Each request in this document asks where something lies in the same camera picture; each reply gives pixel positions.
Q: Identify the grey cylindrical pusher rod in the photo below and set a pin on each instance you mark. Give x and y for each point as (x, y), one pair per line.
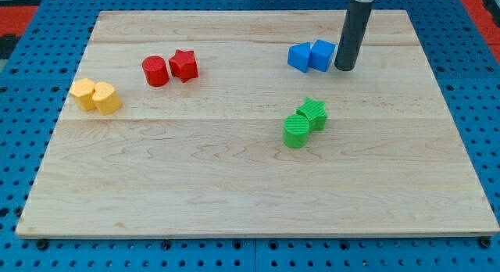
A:
(353, 31)

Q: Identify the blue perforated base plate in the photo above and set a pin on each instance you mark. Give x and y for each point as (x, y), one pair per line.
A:
(34, 86)

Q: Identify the green cylinder block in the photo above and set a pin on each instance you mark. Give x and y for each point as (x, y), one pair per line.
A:
(296, 131)

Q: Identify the green star block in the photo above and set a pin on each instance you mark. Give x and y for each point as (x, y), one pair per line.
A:
(314, 111)

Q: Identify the light wooden board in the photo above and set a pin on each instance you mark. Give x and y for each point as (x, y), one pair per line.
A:
(205, 158)

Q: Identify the blue triangular block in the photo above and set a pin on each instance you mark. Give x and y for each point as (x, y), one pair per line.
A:
(298, 56)

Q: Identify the red star block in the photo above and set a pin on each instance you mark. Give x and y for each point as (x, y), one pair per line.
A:
(183, 65)

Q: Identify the blue cube block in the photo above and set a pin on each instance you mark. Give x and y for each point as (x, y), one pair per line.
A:
(321, 54)

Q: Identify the yellow heart block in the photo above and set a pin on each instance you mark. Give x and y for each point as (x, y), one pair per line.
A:
(106, 98)

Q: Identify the yellow hexagon block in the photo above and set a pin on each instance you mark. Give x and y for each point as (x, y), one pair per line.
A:
(82, 92)

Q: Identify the red cylinder block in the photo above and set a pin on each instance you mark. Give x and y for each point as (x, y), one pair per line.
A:
(155, 71)

